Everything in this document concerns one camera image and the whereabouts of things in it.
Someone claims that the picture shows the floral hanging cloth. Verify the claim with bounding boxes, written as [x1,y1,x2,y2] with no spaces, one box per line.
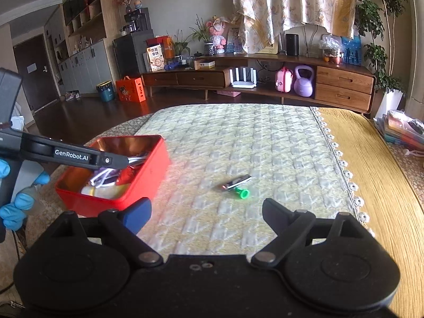
[233,0,365,55]

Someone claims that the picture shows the teal bin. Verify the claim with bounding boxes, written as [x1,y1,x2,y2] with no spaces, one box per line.
[96,81,116,103]

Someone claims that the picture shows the wooden TV cabinet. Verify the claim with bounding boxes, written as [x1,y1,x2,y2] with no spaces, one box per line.
[141,53,377,115]

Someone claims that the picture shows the purple kettlebell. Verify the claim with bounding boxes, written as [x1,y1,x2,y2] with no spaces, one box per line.
[294,65,315,99]

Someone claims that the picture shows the small silver metal item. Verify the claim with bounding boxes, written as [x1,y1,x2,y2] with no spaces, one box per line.
[221,174,253,192]

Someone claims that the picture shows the wall shelf cabinet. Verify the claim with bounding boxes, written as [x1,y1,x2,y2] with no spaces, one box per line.
[44,0,117,95]

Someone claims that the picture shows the pink toy suitcase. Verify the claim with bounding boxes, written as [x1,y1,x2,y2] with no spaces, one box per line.
[275,66,295,94]

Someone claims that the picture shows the dark wooden door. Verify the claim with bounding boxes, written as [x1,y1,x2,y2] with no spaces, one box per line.
[12,33,54,113]

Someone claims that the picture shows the small red item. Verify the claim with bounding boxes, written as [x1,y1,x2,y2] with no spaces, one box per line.
[117,167,136,185]

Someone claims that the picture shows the stack of books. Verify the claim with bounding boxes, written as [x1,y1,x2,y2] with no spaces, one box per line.
[374,109,424,152]

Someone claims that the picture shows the pink doll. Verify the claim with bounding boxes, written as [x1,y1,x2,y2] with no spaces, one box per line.
[206,16,229,55]

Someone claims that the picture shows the white router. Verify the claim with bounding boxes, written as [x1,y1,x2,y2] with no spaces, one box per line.
[230,67,258,89]

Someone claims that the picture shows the blue picture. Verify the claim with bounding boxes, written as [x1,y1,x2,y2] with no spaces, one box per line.
[341,36,364,65]

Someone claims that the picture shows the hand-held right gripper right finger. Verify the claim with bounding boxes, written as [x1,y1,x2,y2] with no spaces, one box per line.
[251,198,365,268]

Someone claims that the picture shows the tall green plant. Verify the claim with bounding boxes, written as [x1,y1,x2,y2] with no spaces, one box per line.
[356,0,409,94]

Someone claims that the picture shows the red tin box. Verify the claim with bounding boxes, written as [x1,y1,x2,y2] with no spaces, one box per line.
[55,135,171,219]

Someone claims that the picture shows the small potted plant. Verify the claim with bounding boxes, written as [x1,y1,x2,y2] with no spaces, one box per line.
[172,30,191,64]

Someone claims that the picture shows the dried flowers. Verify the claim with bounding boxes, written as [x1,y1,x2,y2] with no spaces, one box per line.
[114,0,133,16]

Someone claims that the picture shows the white cable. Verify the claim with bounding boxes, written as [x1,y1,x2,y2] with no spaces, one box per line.
[89,152,148,187]

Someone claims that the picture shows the white and orange snack box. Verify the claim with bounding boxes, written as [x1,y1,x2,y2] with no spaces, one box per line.
[146,46,165,73]

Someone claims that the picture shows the black speaker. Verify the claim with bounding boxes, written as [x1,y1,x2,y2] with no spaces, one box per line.
[285,34,300,56]

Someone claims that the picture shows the clear plastic bag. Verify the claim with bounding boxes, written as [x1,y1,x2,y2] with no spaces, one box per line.
[320,35,344,64]

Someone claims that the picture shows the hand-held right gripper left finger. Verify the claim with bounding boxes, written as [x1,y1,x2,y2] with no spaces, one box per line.
[55,197,163,268]

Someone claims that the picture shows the white planter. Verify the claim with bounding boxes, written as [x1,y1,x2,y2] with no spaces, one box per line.
[378,88,405,120]

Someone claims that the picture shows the dark cabinet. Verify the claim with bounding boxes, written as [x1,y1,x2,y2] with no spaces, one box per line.
[113,30,156,83]

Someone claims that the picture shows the orange gift box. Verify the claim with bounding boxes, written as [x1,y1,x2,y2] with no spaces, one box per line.
[115,76,147,103]

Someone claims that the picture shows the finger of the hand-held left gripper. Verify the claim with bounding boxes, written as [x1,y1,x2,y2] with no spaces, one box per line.
[95,149,131,170]

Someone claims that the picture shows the person's left hand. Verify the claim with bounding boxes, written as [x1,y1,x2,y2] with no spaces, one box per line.
[0,158,51,232]

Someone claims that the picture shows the brown patterned mat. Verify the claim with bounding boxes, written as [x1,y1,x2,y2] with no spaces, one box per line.
[392,144,424,202]

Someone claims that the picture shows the potted green plant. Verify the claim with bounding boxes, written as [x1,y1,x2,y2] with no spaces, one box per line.
[189,15,216,56]

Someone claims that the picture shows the black coffee machine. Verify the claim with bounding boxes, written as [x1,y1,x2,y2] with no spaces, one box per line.
[124,7,152,34]

